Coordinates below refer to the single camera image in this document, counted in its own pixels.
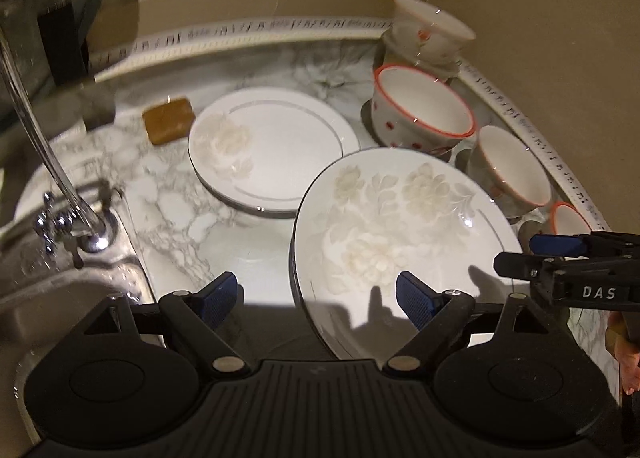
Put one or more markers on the steel sink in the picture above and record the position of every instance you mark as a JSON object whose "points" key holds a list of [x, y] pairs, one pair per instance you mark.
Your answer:
{"points": [[60, 293]]}

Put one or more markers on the small grey block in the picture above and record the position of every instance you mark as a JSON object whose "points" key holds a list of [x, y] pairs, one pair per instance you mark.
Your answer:
{"points": [[99, 108]]}

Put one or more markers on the person's right hand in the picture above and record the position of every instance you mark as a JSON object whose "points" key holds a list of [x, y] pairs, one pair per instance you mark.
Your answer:
{"points": [[627, 368]]}

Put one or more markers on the white bowl with red hearts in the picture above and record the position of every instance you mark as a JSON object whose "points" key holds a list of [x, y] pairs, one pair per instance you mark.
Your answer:
{"points": [[440, 33]]}

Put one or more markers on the white floral embossed plate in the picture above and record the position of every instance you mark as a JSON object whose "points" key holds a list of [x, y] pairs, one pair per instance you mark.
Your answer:
{"points": [[400, 218]]}

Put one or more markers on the white silver rimmed plate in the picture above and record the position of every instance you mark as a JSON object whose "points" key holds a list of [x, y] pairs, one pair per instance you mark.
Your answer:
{"points": [[280, 138]]}

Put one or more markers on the chrome faucet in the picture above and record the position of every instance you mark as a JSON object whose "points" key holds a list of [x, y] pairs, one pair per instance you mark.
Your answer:
{"points": [[97, 238]]}

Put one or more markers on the large red rimmed white bowl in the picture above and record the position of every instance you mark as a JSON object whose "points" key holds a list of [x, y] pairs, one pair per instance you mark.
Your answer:
{"points": [[425, 103]]}

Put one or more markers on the small red rimmed cup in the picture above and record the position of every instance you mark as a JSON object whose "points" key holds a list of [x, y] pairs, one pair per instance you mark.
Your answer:
{"points": [[570, 220]]}

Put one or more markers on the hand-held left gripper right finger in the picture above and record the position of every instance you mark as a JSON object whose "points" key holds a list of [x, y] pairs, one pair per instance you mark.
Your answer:
{"points": [[414, 300]]}

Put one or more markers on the black rectangular block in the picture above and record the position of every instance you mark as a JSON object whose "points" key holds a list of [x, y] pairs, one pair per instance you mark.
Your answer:
{"points": [[62, 43]]}

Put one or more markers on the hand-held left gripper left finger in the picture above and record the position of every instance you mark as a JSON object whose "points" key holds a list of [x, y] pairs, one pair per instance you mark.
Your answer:
{"points": [[220, 300]]}

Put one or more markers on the white cup with red marks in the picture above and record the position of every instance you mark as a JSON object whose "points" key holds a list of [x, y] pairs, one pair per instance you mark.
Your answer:
{"points": [[515, 168]]}

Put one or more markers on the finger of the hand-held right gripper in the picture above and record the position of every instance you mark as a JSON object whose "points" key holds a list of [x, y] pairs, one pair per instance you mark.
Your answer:
{"points": [[520, 268], [557, 244]]}

